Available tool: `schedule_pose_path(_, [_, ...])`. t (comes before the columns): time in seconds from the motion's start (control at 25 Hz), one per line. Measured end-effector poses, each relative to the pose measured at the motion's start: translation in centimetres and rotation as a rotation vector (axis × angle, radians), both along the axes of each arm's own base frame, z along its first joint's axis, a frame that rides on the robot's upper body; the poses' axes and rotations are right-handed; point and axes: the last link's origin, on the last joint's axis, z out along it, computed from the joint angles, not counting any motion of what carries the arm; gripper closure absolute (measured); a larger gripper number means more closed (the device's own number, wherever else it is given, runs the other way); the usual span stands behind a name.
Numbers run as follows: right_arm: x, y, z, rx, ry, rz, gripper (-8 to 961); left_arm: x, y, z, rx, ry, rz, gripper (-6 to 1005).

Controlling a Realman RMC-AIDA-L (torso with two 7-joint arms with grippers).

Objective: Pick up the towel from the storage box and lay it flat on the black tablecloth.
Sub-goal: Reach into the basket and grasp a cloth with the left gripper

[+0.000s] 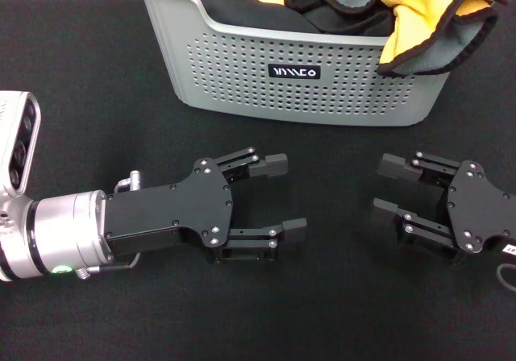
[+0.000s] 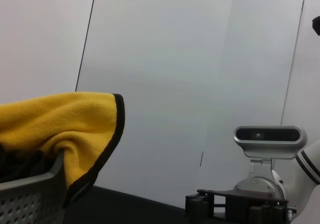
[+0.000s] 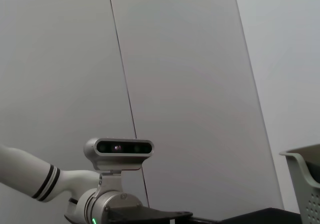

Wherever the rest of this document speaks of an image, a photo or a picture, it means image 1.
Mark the black cloth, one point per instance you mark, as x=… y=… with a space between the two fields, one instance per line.
x=250 y=14

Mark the grey perforated storage basket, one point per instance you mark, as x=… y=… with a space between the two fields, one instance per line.
x=242 y=79

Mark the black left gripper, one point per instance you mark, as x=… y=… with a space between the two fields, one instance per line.
x=173 y=212

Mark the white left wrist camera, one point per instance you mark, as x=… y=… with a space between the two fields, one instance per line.
x=16 y=135

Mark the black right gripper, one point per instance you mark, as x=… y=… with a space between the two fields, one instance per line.
x=477 y=208

